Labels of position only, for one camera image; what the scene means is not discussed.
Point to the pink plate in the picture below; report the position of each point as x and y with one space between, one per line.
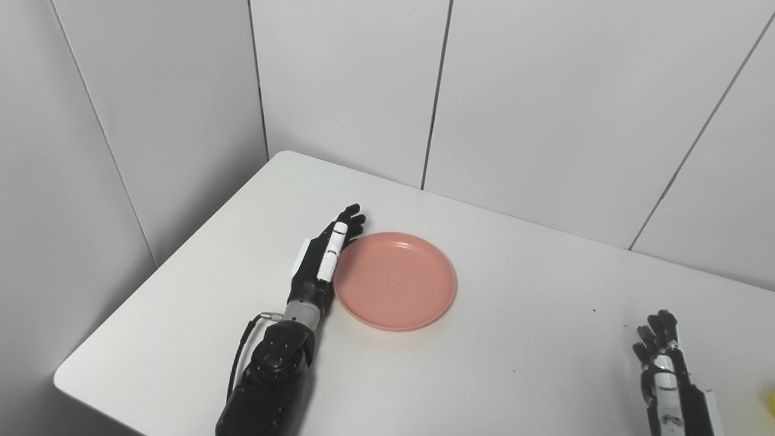
395 280

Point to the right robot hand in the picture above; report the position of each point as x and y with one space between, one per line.
669 387

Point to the yellow lemon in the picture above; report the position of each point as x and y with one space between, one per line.
771 404

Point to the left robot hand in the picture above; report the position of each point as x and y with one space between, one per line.
318 266

